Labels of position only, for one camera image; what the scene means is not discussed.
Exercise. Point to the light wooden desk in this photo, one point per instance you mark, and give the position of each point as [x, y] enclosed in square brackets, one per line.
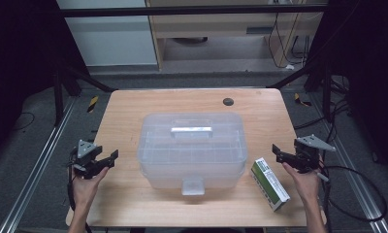
[214, 26]

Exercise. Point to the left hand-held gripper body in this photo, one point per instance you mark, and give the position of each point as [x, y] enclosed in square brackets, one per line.
[85, 152]

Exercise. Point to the black metal stand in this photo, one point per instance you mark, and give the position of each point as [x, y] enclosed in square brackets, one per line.
[327, 93]
[58, 97]

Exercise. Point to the yellow and black tape strip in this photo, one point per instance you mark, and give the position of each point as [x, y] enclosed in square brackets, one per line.
[92, 104]
[301, 101]

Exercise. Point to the aluminium floor rail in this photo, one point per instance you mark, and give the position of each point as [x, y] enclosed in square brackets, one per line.
[353, 181]
[37, 168]

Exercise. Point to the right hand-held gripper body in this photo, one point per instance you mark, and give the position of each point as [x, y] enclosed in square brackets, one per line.
[307, 155]

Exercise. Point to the white cabinet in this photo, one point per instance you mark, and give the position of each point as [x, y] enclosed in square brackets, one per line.
[111, 39]

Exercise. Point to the person's right hand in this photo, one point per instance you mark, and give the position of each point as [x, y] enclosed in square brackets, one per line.
[307, 184]

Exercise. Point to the person's left hand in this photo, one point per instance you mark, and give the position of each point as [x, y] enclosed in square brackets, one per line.
[85, 189]

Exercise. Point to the white plug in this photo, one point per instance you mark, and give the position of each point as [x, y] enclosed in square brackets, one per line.
[289, 67]

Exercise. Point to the clear plastic storage box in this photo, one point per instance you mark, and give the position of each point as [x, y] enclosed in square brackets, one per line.
[192, 152]

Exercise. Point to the black horizontal frame bar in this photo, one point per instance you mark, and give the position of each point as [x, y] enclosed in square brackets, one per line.
[182, 11]

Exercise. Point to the green and white medicine box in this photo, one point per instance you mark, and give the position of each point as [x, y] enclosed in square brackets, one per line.
[269, 184]

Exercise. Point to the dark round table grommet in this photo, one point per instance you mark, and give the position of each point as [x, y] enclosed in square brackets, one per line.
[228, 102]

